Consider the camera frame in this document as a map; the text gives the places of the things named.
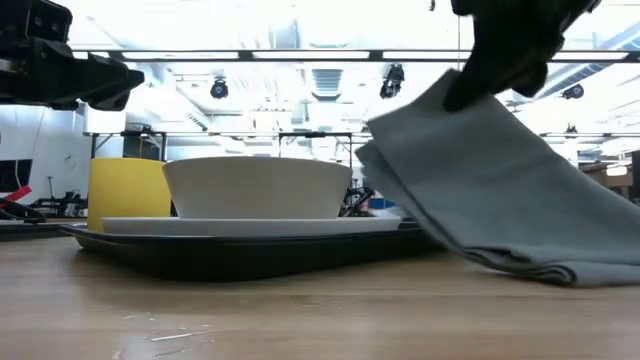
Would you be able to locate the grey cloth napkin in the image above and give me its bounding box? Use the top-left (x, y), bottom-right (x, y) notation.
top-left (353, 68), bottom-right (640, 289)

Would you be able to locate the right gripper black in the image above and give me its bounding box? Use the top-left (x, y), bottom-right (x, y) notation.
top-left (442, 0), bottom-right (601, 112)

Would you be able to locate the red black clamp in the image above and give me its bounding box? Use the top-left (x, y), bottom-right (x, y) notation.
top-left (0, 185), bottom-right (49, 225)

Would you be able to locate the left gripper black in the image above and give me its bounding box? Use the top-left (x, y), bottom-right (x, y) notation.
top-left (0, 0), bottom-right (146, 112)

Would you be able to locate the yellow mug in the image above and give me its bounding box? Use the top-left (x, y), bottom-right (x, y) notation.
top-left (87, 157), bottom-right (174, 234)

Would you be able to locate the brown cardboard box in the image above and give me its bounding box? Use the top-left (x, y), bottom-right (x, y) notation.
top-left (579, 160), bottom-right (635, 190)

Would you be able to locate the black ceiling spotlight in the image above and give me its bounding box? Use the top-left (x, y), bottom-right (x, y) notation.
top-left (378, 63), bottom-right (406, 100)
top-left (560, 82), bottom-right (586, 101)
top-left (209, 77), bottom-right (230, 100)

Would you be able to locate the white plate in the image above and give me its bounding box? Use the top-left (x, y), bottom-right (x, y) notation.
top-left (101, 214), bottom-right (403, 239)

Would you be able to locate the black wall screen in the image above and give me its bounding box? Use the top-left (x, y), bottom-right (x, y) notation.
top-left (0, 159), bottom-right (34, 194)

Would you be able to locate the white bowl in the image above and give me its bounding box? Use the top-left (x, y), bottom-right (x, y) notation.
top-left (162, 155), bottom-right (354, 220)

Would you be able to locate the black plastic serving tray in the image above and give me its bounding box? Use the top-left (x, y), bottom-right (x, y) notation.
top-left (59, 222), bottom-right (446, 282)

